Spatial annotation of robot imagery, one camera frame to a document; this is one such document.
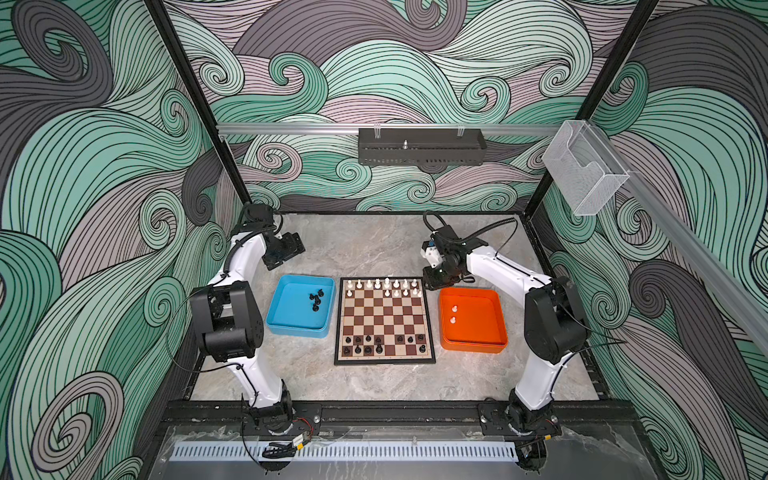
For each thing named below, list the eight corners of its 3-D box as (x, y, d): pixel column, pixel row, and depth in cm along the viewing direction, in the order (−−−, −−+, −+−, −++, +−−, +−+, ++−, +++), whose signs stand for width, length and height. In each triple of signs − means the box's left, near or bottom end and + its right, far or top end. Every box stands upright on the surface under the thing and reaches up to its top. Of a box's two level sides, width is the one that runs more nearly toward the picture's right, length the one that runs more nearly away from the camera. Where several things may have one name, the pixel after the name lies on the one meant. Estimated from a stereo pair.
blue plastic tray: (269, 338, 89) (264, 330, 85) (283, 283, 102) (279, 274, 98) (330, 338, 89) (328, 331, 85) (336, 283, 102) (335, 274, 98)
